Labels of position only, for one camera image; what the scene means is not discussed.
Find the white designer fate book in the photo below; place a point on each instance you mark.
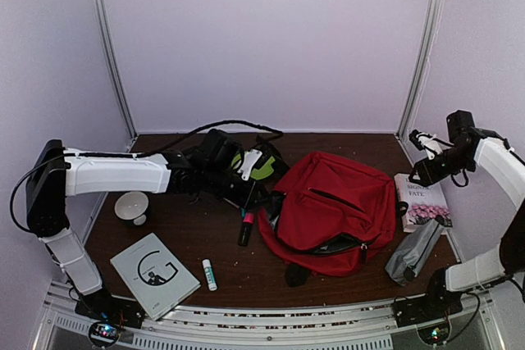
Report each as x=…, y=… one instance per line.
x=422, y=203

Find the left aluminium frame post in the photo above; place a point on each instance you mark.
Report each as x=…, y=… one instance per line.
x=112, y=67

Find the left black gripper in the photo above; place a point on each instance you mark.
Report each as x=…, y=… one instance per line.
x=248, y=197

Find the front aluminium rail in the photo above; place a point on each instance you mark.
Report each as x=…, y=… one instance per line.
x=365, y=325

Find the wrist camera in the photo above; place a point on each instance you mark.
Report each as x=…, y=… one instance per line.
x=426, y=143
x=248, y=161

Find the aluminium frame post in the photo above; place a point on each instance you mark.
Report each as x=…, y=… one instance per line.
x=430, y=28
x=112, y=67

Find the grey G book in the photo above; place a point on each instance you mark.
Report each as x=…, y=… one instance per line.
x=154, y=275

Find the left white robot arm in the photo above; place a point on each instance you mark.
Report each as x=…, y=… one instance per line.
x=205, y=160

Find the white glue stick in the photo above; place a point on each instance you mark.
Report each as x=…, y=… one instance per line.
x=209, y=275

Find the green plate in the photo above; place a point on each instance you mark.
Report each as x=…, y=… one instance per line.
x=262, y=169

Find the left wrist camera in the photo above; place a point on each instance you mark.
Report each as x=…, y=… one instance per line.
x=248, y=161

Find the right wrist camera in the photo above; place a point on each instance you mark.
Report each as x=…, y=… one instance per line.
x=426, y=143

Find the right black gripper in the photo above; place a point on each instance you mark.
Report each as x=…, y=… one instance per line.
x=428, y=174

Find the white and black bowl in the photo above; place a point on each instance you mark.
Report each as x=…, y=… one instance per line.
x=132, y=208

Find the red backpack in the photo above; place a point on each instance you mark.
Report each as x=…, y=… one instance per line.
x=328, y=215

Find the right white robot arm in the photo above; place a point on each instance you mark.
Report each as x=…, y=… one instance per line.
x=471, y=148

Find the grey pencil case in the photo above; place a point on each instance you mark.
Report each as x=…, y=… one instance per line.
x=407, y=261

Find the right aluminium frame post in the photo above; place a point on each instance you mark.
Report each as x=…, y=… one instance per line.
x=430, y=28

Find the pink black highlighter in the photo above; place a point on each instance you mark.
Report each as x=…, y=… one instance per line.
x=246, y=227

